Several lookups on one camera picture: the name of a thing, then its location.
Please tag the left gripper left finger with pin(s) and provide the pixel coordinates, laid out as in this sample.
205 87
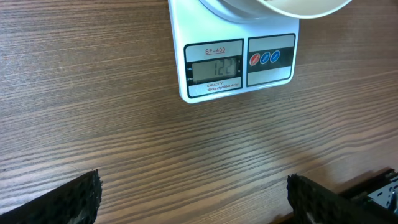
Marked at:
77 201

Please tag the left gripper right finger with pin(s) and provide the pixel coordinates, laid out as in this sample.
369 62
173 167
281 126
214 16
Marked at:
313 203

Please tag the white digital kitchen scale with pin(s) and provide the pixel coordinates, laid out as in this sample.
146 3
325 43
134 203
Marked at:
221 50

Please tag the white bowl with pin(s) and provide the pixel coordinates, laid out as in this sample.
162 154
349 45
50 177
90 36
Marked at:
300 9

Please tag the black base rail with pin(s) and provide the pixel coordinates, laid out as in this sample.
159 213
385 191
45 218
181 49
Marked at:
377 194

